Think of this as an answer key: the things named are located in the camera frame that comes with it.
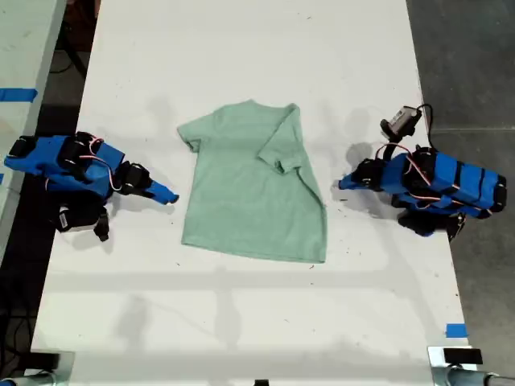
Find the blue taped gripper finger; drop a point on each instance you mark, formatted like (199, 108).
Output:
(354, 178)
(161, 198)
(165, 190)
(354, 185)

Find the pale green t-shirt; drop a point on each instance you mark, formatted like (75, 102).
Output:
(245, 201)

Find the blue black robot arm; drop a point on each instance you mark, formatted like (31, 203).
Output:
(48, 154)
(454, 183)

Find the long blue tape strip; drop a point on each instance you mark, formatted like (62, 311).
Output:
(18, 94)

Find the pale side table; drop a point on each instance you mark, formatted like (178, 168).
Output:
(24, 48)

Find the short blue tape strip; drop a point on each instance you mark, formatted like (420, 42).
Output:
(457, 330)

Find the black table clamp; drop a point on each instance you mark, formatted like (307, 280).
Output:
(50, 360)

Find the grey metal pipe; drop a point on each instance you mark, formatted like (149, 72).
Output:
(470, 378)

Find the curved black camera stalk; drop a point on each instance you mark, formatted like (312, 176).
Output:
(392, 146)

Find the short black camera stalk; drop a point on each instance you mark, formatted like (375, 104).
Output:
(102, 227)

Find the grey black camera box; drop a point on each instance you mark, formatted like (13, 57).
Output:
(402, 119)

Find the black camera box white label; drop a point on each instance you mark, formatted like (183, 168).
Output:
(78, 217)

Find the silver bracket with black box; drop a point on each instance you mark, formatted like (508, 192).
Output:
(462, 357)

